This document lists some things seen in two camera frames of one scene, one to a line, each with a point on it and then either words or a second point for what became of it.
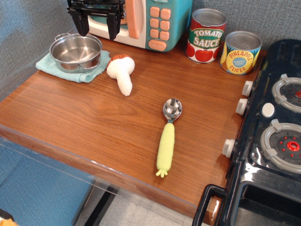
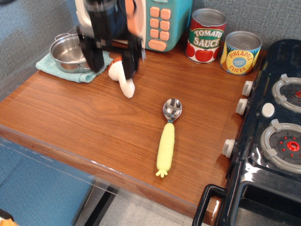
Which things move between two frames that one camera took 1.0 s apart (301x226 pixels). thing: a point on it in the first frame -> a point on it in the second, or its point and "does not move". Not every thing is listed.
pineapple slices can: (240, 52) does not move
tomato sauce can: (206, 29) does not move
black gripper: (114, 10) -> (109, 25)
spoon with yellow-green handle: (171, 109) does not move
